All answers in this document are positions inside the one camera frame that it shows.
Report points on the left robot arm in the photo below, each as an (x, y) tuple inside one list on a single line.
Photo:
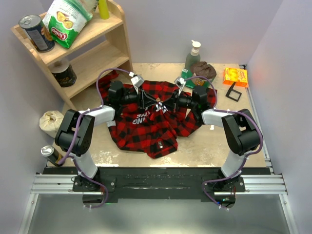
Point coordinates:
[(76, 130)]

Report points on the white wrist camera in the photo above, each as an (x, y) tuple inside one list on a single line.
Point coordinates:
[(180, 83), (136, 80)]

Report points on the wooden shelf unit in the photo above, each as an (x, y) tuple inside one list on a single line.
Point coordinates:
[(114, 52)]

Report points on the aluminium rail frame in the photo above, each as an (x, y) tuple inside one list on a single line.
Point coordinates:
[(159, 183)]

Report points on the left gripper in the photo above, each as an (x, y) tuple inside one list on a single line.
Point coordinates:
[(145, 104)]

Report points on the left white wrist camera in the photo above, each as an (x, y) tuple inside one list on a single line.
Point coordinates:
[(136, 80)]

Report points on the black gold drink can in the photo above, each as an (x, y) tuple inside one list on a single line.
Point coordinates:
[(51, 154)]

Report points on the yellow bottle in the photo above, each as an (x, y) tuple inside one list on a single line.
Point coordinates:
[(103, 9)]

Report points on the white cloth sack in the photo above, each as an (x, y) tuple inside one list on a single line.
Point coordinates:
[(50, 122)]

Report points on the green pouch with brown top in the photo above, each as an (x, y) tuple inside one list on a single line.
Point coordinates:
[(198, 68)]

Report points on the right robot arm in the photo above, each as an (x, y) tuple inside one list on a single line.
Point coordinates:
[(243, 135)]

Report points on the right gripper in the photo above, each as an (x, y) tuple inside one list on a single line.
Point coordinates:
[(175, 105)]

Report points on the black square frame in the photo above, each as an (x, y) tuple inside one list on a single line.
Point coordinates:
[(233, 94)]

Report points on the blue tin can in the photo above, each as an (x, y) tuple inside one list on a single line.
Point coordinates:
[(37, 33)]

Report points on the green chips bag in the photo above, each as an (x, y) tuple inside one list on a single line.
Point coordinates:
[(66, 18)]

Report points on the black paper-topped jar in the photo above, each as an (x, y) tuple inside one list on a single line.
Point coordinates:
[(63, 72)]

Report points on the green soap dispenser bottle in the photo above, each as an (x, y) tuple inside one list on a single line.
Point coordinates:
[(194, 56)]

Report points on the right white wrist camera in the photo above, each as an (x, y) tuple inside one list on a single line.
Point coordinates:
[(180, 83)]

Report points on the orange snack box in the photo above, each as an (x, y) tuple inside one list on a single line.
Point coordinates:
[(237, 76)]

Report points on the red black plaid shirt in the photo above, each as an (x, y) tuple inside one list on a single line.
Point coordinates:
[(152, 130)]

